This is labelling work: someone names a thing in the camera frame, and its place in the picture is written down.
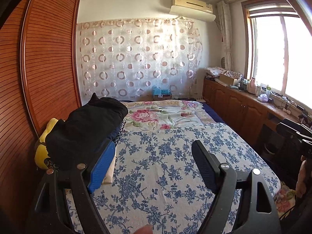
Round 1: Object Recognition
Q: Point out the wooden slatted wardrobe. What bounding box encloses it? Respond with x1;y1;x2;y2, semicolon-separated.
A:
0;0;82;225

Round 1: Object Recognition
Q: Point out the white air conditioner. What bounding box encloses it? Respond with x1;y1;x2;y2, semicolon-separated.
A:
173;0;213;12

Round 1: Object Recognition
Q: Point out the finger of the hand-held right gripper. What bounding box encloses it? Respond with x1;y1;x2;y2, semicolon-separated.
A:
276;122;303;140

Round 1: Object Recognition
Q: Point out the black printed t-shirt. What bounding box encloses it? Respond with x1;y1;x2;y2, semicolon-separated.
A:
45;93;129;171

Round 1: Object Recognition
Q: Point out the small black tripod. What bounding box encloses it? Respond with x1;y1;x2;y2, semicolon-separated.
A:
300;110;310;125

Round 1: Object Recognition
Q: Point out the person's left hand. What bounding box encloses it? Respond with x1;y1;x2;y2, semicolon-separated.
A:
133;225;153;234

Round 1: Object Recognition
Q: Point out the cardboard box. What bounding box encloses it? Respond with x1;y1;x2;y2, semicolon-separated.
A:
219;71;243;86

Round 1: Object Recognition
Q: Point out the pink floral quilt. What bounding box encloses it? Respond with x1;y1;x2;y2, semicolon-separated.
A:
119;99;228;131

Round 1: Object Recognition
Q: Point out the white patterned window curtain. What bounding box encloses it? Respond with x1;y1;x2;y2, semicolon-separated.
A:
216;0;233;71

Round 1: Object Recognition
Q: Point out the navy blue folded garment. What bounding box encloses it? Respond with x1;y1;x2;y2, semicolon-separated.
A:
111;121;126;143

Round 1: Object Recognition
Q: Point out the pink bottle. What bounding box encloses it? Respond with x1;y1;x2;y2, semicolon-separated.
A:
247;77;256;94

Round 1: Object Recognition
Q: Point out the white air deflector panel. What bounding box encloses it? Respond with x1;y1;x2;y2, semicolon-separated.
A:
170;5;216;21

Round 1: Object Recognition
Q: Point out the yellow plush toy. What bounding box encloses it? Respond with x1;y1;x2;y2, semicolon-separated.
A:
34;118;59;170

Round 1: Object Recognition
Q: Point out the wooden framed window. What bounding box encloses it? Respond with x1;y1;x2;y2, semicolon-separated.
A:
241;0;312;108

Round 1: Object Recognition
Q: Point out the stack of folded cloths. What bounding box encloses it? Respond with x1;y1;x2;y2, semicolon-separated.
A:
204;66;227;78

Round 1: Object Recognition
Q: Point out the person's right hand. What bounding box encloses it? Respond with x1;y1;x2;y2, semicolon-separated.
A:
295;156;308;198

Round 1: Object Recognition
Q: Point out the wooden low cabinet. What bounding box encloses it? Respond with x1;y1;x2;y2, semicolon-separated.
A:
202;77;312;152

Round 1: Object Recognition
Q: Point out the blue floral bedsheet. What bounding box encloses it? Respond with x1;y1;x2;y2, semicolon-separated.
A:
66;122;280;234

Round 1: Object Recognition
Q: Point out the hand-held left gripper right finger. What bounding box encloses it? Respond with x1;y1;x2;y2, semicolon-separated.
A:
191;140;281;234

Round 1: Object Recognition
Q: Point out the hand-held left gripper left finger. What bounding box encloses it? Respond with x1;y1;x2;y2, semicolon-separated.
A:
24;140;116;234

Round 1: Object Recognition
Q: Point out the circle patterned sheer curtain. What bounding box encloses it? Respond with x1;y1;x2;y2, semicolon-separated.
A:
77;18;204;101

